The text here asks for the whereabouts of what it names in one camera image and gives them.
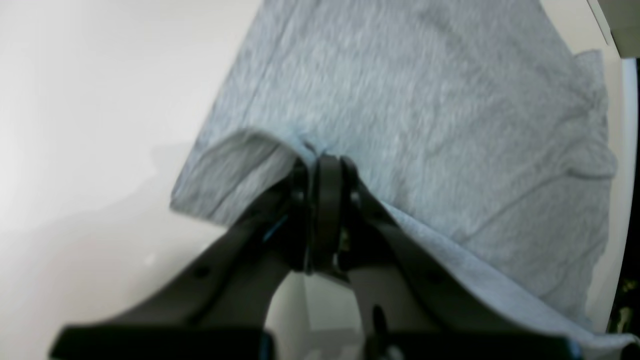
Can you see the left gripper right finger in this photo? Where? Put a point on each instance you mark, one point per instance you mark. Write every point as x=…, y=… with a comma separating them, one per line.
x=410, y=306

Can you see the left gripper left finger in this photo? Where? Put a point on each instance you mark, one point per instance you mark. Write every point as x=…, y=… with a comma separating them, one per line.
x=216, y=308

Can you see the grey T-shirt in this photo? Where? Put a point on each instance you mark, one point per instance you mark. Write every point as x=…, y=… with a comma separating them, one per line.
x=471, y=121

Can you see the grey box right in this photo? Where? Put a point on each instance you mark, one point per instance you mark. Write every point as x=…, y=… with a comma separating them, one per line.
x=619, y=22

